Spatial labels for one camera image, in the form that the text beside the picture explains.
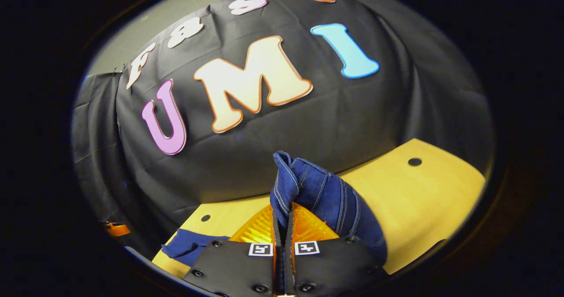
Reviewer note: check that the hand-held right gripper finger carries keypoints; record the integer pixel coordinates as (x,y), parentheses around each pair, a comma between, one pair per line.
(278,253)
(289,261)

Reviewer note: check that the small black clip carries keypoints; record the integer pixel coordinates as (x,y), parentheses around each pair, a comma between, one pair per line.
(117,71)

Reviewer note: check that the blue jeans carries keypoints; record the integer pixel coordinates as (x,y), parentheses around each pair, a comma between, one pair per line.
(326,195)

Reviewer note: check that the black backdrop cloth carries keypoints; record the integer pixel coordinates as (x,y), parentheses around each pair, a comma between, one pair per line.
(308,129)

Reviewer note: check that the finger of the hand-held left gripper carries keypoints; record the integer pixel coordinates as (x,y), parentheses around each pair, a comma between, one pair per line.
(118,230)

